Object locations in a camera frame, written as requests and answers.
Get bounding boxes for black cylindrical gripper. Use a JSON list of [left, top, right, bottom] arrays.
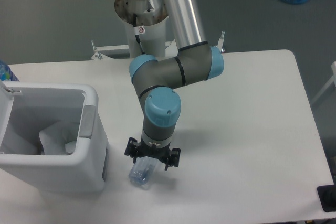
[[124, 137, 181, 171]]

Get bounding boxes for crushed clear plastic bottle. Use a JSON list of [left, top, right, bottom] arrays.
[[129, 156, 160, 186]]

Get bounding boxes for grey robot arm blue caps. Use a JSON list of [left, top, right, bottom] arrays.
[[114, 0, 224, 167]]

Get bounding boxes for white open trash can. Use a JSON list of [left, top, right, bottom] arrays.
[[1, 81, 109, 192]]

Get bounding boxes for blue bottle at table edge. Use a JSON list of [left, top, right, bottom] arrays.
[[0, 61, 19, 81]]

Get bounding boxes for black clamp at table corner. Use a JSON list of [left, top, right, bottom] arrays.
[[317, 185, 335, 212]]

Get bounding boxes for black cable on pedestal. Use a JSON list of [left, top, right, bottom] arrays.
[[132, 13, 147, 57]]

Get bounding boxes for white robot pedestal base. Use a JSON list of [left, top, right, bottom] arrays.
[[90, 0, 226, 61]]

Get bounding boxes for white frame at right edge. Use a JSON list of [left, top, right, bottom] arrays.
[[311, 61, 335, 108]]

